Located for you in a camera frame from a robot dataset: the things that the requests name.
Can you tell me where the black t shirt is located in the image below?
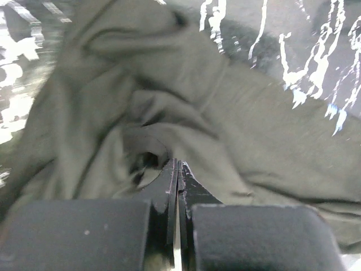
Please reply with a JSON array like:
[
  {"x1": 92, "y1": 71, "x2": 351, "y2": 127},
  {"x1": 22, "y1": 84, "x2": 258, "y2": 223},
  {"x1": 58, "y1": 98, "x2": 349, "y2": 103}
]
[{"x1": 1, "y1": 1, "x2": 360, "y2": 253}]

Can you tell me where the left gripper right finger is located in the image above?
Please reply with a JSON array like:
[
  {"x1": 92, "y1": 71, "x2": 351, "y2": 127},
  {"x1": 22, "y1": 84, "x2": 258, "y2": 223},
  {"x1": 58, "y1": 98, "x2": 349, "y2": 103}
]
[{"x1": 178, "y1": 161, "x2": 345, "y2": 270}]

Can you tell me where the black marbled table mat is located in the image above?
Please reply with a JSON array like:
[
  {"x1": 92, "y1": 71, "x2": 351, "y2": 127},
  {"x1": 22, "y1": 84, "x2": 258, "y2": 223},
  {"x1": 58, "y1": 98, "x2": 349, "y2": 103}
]
[{"x1": 0, "y1": 0, "x2": 361, "y2": 136}]

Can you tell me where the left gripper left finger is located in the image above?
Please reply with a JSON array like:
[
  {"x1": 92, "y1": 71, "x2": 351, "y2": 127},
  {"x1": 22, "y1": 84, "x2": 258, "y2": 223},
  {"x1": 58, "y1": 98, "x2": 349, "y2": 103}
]
[{"x1": 1, "y1": 159, "x2": 178, "y2": 270}]

